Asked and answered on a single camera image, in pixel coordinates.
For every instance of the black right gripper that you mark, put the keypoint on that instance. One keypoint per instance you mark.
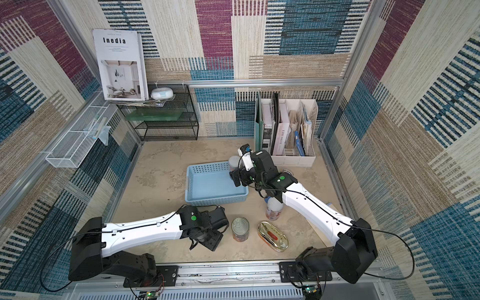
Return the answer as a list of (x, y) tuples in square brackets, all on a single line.
[(238, 177)]

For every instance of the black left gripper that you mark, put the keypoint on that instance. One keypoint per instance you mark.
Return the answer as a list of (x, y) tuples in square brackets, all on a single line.
[(215, 242)]

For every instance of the metal can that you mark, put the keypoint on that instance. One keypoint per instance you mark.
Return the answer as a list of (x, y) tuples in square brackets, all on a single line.
[(240, 229)]

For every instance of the gold oval sardine tin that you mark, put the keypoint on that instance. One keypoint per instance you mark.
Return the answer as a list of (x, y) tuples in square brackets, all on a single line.
[(272, 236)]

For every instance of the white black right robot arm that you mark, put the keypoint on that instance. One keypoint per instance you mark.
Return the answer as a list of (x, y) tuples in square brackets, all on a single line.
[(353, 247)]

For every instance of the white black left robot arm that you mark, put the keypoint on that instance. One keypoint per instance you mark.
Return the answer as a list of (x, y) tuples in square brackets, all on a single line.
[(102, 248)]

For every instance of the light blue perforated basket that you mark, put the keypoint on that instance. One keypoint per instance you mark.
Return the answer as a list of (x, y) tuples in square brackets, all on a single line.
[(210, 184)]

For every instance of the green folder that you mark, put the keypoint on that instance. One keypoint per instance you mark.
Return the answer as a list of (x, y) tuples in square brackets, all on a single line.
[(258, 124)]

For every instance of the white pink book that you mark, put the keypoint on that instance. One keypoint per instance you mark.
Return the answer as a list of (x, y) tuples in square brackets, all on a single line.
[(282, 132)]

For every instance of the white file organizer box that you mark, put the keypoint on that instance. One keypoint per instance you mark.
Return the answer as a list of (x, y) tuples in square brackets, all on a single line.
[(299, 150)]

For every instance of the white round device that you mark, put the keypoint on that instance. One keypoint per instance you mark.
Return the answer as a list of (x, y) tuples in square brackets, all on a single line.
[(162, 93)]

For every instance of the green tray on shelf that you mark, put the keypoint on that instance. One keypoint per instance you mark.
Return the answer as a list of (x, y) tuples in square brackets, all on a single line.
[(154, 115)]

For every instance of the Inedia magazine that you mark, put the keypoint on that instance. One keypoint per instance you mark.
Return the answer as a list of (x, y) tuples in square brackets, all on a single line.
[(121, 65)]

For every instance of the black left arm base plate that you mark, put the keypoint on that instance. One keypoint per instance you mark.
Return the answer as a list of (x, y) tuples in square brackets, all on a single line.
[(165, 275)]

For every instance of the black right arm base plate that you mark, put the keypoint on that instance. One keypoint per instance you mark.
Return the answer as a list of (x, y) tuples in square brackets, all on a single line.
[(289, 272)]

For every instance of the black wire mesh shelf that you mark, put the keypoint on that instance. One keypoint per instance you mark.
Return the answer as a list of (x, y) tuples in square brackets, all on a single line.
[(186, 128)]

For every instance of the white wire wall basket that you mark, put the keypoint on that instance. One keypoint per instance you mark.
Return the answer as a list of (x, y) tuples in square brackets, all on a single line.
[(71, 150)]

